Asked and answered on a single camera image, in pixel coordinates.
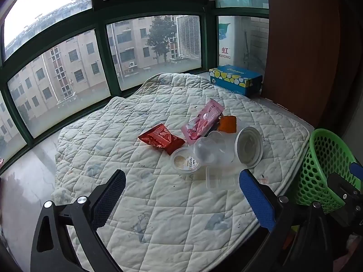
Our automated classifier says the green tree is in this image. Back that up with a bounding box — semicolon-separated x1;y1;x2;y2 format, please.
147;15;178;64

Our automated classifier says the green plastic basket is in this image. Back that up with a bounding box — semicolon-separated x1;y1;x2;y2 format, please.
295;128;356;214

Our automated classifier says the clear plastic cup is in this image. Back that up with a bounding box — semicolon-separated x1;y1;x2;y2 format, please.
207;130;236;163
193;137;220;165

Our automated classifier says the green window frame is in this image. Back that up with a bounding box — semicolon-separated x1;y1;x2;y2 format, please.
0;0;270;173

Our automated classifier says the round white container lid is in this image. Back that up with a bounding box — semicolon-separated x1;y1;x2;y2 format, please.
235;126;264;168

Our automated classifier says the clear rectangular plastic container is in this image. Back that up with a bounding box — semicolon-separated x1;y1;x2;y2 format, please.
205;166;241;192

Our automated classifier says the blue tissue box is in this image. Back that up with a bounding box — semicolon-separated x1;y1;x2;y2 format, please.
209;65;263;97

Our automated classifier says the orange jelly cup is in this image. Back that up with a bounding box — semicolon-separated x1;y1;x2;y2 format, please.
218;115;237;134

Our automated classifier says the red snack packet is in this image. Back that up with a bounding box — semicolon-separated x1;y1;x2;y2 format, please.
138;123;186;156

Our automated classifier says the white quilted mat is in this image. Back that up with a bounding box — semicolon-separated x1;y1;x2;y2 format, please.
52;73;311;272

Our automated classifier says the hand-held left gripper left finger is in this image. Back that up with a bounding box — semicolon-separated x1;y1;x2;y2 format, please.
31;169;127;272

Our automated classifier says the white printed box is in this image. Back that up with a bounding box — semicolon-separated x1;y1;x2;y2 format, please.
218;15;243;68

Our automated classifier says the small round labelled container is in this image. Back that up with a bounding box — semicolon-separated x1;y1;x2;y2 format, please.
170;147;202;173

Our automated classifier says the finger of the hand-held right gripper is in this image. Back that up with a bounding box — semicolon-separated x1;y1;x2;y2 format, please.
349;162;363;182
327;173;363;228

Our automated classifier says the brown wooden panel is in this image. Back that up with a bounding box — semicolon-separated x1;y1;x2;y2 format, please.
261;0;349;131

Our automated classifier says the pink snack packet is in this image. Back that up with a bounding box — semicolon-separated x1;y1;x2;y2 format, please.
181;98;225;145

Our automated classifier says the beige apartment building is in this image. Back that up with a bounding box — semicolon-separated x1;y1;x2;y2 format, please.
0;0;205;148

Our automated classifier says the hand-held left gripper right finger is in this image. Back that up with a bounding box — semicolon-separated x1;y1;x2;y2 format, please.
240;169;350;272

